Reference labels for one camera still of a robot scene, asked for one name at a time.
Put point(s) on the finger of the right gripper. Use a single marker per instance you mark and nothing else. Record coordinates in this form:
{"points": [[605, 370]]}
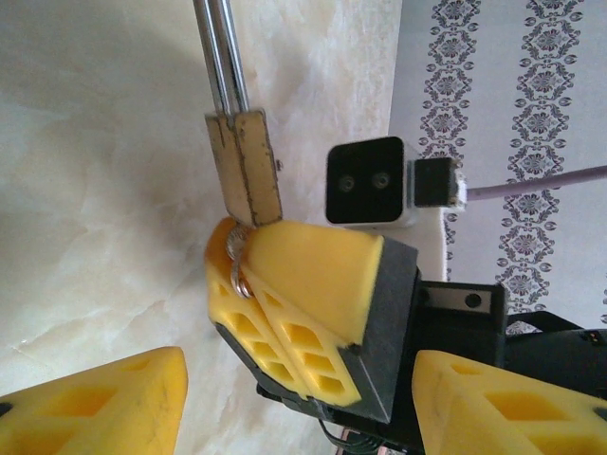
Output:
{"points": [[223, 303], [322, 284]]}

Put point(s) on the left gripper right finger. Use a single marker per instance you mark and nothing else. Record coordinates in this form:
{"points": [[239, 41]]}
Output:
{"points": [[512, 417]]}

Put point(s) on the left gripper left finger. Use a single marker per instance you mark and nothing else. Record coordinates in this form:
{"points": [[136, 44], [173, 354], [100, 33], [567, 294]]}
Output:
{"points": [[95, 417]]}

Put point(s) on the brass padlock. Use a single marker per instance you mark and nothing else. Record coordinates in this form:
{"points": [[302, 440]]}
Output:
{"points": [[246, 166]]}

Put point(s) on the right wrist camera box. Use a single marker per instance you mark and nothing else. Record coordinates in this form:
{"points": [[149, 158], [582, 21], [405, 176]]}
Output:
{"points": [[365, 189]]}

